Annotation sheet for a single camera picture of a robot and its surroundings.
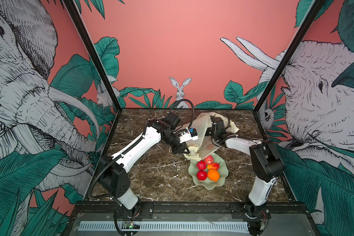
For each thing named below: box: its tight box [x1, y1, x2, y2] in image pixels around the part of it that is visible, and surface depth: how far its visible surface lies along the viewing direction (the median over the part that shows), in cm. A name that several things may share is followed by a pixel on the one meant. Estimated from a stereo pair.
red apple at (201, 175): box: [196, 170, 208, 181], surface depth 84 cm
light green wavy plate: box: [188, 152, 229, 190], surface depth 85 cm
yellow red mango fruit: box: [206, 161, 221, 170], surface depth 88 cm
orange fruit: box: [207, 168, 220, 182], surface depth 83 cm
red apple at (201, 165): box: [196, 160, 207, 171], surface depth 87 cm
